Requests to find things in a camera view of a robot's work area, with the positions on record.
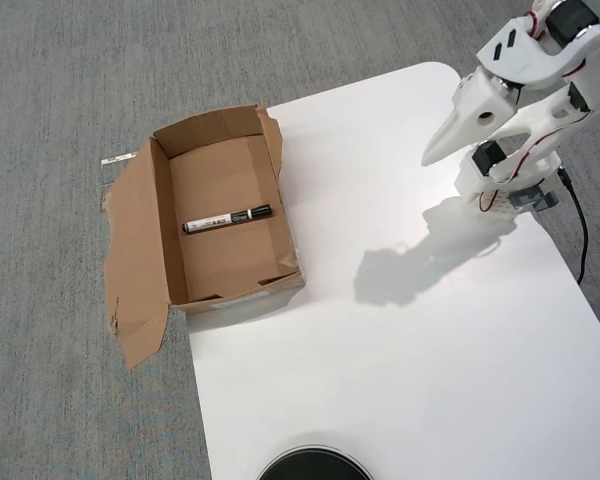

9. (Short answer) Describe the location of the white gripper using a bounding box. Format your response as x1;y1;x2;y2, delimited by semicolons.
421;66;520;167

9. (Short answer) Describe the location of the open brown cardboard box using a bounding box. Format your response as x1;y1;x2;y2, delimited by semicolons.
101;103;307;370

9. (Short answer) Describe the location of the white marker pen black cap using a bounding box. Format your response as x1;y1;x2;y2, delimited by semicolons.
181;203;274;236

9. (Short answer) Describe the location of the grey table clamp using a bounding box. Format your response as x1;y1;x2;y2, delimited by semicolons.
510;185;560;214

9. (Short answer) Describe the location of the black power cable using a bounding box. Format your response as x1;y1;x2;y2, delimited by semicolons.
557;168;589;286

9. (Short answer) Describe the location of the black round object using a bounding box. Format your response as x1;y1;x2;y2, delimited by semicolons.
256;443;374;480

